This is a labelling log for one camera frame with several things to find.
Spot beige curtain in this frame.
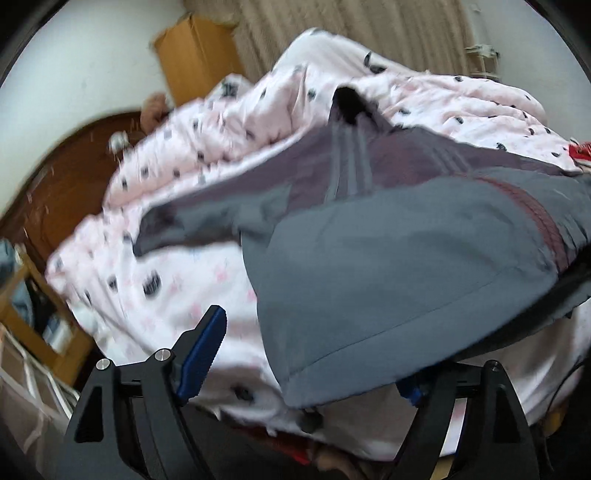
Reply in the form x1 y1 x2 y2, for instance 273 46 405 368
185 0 481 77

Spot dark wooden headboard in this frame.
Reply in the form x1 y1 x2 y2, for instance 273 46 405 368
0 111 153 259

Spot white shelf rack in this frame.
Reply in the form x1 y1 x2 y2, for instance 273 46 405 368
464 44 502 77

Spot wooden wardrobe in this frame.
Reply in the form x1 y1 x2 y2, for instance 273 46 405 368
152 13 245 107

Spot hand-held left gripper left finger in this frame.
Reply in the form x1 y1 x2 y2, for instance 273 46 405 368
62 305 228 480

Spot white wire basket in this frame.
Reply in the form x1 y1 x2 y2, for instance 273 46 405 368
0 323 79 462

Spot purple and grey striped jacket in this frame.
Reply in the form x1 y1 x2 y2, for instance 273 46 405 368
133 85 591 409

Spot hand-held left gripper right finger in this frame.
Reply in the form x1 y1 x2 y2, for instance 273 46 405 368
388 360 541 480

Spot wooden chair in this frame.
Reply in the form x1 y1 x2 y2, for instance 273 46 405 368
0 240 95 386

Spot pink cat-print quilt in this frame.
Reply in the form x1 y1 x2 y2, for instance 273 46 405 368
46 28 591 462

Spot white butterfly-print pillow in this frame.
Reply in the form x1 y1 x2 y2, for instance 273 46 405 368
272 28 430 88

